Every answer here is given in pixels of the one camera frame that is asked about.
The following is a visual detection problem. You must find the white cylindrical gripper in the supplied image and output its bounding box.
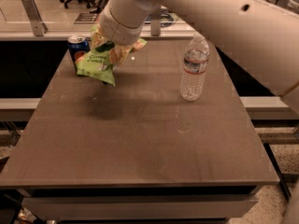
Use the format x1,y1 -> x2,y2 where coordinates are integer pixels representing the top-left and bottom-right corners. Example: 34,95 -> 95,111
91,7 -> 143,66

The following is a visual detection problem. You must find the green rice chip bag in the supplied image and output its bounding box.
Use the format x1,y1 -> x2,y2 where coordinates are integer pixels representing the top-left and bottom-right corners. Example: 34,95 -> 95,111
75,38 -> 147,86

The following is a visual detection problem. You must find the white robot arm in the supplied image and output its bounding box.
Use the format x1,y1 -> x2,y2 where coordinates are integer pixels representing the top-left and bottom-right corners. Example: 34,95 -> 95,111
99,0 -> 299,113

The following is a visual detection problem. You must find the blue pepsi can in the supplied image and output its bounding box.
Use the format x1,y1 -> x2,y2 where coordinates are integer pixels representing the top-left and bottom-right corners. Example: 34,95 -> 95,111
67,35 -> 90,63

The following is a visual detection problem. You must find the clear plastic water bottle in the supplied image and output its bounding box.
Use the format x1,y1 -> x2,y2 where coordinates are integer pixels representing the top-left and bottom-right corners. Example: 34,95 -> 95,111
180,34 -> 210,101

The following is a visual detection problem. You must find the grey table drawer front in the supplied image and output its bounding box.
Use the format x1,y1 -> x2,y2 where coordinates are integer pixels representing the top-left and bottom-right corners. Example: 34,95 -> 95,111
22,195 -> 257,220

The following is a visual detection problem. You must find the middle metal railing post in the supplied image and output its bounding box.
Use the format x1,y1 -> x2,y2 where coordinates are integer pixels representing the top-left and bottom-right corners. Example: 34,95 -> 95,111
150,8 -> 161,36

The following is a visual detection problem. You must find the left metal railing post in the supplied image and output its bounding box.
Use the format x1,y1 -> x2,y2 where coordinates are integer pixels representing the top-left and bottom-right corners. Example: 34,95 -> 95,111
21,0 -> 48,36

